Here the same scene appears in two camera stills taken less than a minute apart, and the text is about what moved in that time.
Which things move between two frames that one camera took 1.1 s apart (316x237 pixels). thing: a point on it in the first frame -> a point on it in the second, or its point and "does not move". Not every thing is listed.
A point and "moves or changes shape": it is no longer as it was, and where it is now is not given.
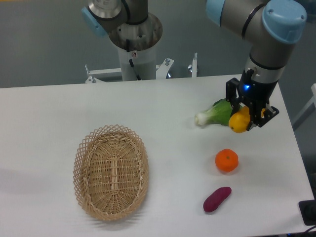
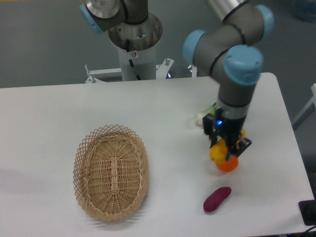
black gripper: [256, 96] -> [230, 129]
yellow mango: [238, 121] moves or changes shape
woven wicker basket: [110, 172] does not move
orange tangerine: [226, 160] does not move
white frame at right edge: [310, 107] does not move
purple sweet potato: [216, 198] does not move
